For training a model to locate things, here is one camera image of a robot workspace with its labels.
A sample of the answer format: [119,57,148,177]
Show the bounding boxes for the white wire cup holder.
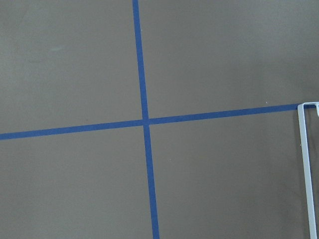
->
[297,102,319,239]

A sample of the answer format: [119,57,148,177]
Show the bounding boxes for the blue tape grid lines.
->
[0,0,304,239]

